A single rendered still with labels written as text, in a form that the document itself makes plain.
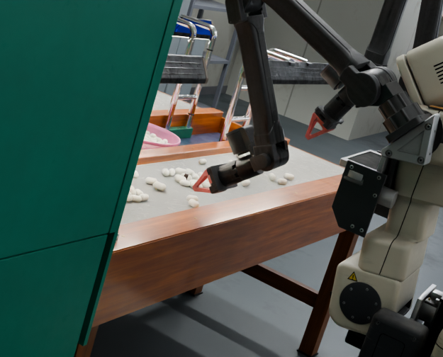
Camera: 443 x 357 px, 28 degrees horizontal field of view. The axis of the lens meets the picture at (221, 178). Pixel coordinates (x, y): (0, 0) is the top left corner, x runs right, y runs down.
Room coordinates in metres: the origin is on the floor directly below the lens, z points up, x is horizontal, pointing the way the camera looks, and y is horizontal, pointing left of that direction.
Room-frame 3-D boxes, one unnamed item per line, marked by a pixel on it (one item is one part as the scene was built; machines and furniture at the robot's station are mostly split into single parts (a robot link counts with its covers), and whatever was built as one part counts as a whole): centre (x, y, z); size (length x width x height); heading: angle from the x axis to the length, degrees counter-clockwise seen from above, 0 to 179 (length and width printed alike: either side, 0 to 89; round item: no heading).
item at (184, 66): (2.27, 0.29, 1.08); 0.62 x 0.08 x 0.07; 154
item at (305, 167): (2.64, 0.04, 0.73); 1.81 x 0.30 x 0.02; 154
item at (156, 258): (2.54, -0.14, 0.67); 1.81 x 0.12 x 0.19; 154
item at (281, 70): (3.14, -0.14, 1.08); 0.62 x 0.08 x 0.07; 154
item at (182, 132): (3.36, 0.29, 0.90); 0.20 x 0.19 x 0.45; 154
